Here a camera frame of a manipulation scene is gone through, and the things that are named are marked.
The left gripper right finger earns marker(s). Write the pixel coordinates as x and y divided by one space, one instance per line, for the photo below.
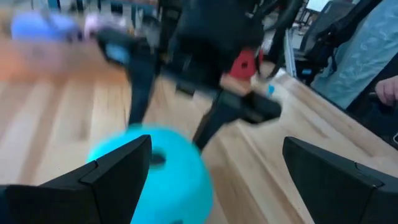
326 186

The large pink foam die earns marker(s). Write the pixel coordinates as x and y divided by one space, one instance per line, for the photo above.
93 26

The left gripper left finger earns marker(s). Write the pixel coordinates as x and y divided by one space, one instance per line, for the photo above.
124 174

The large teal foam die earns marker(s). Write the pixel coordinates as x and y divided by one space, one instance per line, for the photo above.
180 186

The orange translucent plastic bin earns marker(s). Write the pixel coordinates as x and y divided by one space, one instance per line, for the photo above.
31 62

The silver aluminium extrusion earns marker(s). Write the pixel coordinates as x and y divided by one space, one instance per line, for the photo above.
289 56

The large purple foam die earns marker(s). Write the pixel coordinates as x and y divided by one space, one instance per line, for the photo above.
40 28

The person's hand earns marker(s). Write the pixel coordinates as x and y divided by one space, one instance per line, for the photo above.
387 90

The small teal die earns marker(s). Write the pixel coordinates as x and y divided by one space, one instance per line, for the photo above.
270 89

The person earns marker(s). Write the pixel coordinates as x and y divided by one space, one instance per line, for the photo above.
367 46

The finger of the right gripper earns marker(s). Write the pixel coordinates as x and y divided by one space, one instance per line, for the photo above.
217 115
141 84

